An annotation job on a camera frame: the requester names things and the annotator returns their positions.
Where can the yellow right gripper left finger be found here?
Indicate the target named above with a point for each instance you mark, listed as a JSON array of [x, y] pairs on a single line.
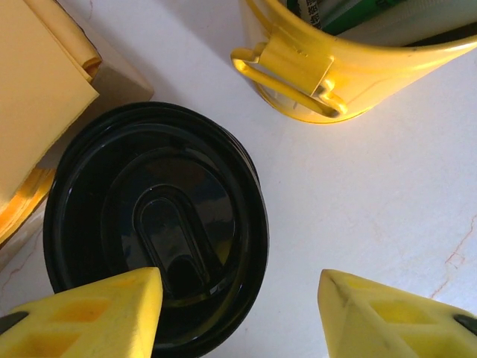
[[93, 320]]

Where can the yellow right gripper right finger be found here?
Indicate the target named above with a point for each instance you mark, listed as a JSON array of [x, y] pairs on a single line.
[[391, 324]]

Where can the black plastic cup lid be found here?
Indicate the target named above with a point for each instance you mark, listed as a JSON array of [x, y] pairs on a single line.
[[112, 194]]

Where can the yellow napkin stack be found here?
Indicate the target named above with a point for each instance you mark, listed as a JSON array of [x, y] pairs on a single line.
[[33, 93]]

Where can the yellow metal bucket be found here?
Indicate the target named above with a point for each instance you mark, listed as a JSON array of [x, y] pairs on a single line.
[[372, 74]]

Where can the wrapped straws bundle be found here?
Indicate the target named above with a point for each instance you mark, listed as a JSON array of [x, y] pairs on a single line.
[[357, 18]]

